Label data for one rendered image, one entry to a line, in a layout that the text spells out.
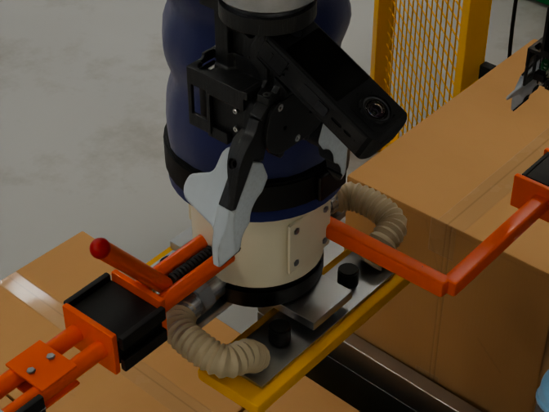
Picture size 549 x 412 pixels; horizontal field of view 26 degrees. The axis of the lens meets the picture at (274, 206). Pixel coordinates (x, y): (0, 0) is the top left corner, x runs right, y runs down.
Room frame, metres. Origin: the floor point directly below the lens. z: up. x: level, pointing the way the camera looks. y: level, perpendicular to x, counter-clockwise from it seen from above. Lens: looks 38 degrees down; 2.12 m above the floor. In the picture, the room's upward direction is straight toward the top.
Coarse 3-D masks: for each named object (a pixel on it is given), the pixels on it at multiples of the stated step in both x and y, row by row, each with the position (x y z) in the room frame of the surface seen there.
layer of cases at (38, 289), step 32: (64, 256) 1.86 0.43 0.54; (0, 288) 1.77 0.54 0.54; (32, 288) 1.77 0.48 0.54; (64, 288) 1.77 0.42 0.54; (0, 320) 1.67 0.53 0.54; (32, 320) 1.67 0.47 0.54; (64, 320) 1.67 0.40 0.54; (0, 352) 1.59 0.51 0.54; (160, 352) 1.59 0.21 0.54; (96, 384) 1.50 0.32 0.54; (128, 384) 1.50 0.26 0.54; (160, 384) 1.50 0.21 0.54; (192, 384) 1.50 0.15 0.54
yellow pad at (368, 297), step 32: (352, 256) 1.24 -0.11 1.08; (352, 288) 1.17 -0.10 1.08; (384, 288) 1.18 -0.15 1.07; (288, 320) 1.11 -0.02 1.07; (352, 320) 1.11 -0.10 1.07; (288, 352) 1.05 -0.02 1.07; (320, 352) 1.06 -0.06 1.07; (224, 384) 1.00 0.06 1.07; (256, 384) 1.00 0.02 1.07; (288, 384) 1.01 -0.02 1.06
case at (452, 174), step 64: (512, 64) 1.95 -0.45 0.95; (448, 128) 1.73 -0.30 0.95; (512, 128) 1.73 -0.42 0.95; (384, 192) 1.55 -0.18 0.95; (448, 192) 1.55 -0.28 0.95; (448, 256) 1.46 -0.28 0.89; (512, 256) 1.39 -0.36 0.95; (384, 320) 1.53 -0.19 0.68; (448, 320) 1.45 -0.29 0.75; (512, 320) 1.37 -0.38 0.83; (448, 384) 1.44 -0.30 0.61; (512, 384) 1.36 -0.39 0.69
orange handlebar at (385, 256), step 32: (512, 224) 1.16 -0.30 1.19; (192, 256) 1.11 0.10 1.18; (384, 256) 1.10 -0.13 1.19; (480, 256) 1.10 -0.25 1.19; (192, 288) 1.05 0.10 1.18; (448, 288) 1.05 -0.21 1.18; (32, 352) 0.93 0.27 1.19; (64, 352) 0.95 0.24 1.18; (96, 352) 0.94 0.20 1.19; (0, 384) 0.89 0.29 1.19; (32, 384) 0.89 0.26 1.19; (64, 384) 0.90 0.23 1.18
